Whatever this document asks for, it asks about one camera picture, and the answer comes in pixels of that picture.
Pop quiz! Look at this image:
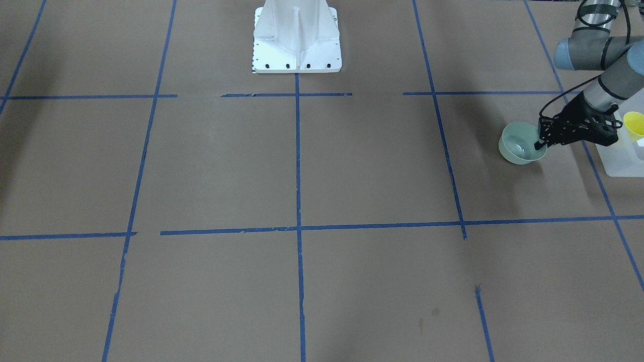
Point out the light green bowl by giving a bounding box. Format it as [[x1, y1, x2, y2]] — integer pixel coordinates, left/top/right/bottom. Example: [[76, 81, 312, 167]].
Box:
[[498, 122, 548, 165]]

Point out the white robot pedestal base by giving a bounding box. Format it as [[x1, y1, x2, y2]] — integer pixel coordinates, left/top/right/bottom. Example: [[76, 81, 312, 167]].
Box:
[[252, 1, 343, 74]]

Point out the yellow plastic cup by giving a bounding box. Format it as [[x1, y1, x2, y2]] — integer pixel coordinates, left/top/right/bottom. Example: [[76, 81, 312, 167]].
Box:
[[623, 112, 643, 143]]

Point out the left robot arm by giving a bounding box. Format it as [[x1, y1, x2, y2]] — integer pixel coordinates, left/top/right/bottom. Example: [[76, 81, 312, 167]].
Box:
[[534, 1, 643, 151]]

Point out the clear plastic bin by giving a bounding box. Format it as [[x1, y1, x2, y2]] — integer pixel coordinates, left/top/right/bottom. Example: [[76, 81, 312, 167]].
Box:
[[593, 89, 643, 178]]

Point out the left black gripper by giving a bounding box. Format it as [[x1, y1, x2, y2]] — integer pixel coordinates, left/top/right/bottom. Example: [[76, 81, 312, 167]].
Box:
[[534, 93, 623, 151]]

